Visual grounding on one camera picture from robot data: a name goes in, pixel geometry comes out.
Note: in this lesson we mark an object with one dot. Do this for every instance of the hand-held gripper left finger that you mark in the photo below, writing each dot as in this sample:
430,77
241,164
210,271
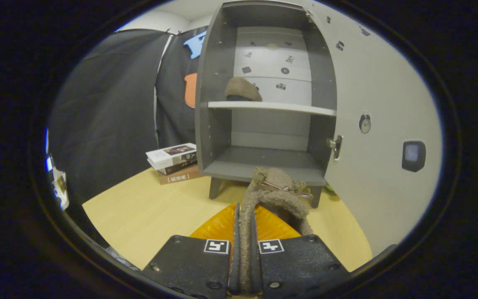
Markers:
193,265

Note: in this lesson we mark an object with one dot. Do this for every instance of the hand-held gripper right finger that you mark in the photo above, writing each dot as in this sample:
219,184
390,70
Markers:
297,265

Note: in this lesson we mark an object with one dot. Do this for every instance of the brown fuzzy shoe with bow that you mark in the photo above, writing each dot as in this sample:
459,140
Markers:
274,195

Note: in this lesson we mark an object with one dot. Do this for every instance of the grey shoe cabinet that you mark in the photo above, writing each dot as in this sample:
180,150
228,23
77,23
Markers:
264,162

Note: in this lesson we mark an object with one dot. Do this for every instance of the white shoe cabinet door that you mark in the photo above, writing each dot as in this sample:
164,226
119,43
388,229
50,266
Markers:
371,104

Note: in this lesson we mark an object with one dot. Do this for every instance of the brown cover book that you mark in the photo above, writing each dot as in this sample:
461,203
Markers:
179,177

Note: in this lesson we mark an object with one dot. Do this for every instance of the dark cover book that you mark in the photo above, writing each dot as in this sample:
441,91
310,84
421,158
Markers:
181,167

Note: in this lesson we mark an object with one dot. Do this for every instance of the white cover book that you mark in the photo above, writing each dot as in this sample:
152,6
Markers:
168,154

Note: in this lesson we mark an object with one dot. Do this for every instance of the black backdrop cloth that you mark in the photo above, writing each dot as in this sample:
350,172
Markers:
106,116

